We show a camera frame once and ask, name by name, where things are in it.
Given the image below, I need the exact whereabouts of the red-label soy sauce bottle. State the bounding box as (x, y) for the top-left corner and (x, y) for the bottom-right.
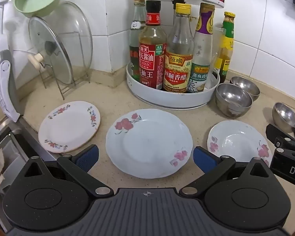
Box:
(138, 0), (167, 90)

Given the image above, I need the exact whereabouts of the glass pot lid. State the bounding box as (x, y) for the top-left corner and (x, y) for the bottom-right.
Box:
(28, 1), (93, 84)

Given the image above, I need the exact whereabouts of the beige-rimmed floral plate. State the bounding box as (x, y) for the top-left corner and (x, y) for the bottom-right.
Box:
(38, 100), (101, 153)

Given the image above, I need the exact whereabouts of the purple-label sauce bottle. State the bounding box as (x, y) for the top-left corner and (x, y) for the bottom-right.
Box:
(187, 2), (216, 93)

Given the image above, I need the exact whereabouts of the green-yellow label oil bottle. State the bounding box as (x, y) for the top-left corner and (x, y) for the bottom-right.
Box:
(214, 11), (236, 83)

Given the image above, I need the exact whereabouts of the yellow-cap vinegar bottle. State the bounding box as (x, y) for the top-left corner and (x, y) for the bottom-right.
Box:
(163, 3), (194, 93)

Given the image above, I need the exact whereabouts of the metal wire lid rack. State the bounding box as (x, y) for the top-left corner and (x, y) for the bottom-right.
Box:
(39, 31), (90, 100)

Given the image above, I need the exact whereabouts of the white rotating condiment rack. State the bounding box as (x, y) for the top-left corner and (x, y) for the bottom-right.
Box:
(126, 0), (227, 110)

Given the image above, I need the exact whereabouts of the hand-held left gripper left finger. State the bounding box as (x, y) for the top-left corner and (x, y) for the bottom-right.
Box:
(23, 145), (114, 198)

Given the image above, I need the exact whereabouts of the stainless steel sink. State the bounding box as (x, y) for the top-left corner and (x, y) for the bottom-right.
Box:
(0, 119), (53, 228)

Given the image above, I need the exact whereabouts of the stainless steel bowl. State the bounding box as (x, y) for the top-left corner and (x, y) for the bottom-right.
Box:
(230, 76), (261, 102)
(215, 83), (253, 118)
(272, 102), (295, 134)

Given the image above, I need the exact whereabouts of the white handled utensil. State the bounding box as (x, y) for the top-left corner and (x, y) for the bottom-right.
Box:
(0, 33), (21, 123)

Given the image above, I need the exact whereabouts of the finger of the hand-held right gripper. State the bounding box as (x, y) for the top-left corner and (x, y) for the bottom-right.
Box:
(265, 124), (295, 143)
(274, 138), (295, 156)

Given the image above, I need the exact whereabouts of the large red-flower white plate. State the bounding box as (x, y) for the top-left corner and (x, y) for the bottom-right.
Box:
(106, 109), (194, 179)

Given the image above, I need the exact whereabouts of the clear green-label bottle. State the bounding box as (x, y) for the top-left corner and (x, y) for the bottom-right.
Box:
(129, 0), (147, 79)

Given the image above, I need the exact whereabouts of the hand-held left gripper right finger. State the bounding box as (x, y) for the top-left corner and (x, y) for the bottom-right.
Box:
(179, 146), (271, 197)

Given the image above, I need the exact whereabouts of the small pink-flower white plate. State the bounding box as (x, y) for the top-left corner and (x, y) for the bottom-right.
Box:
(207, 120), (273, 168)

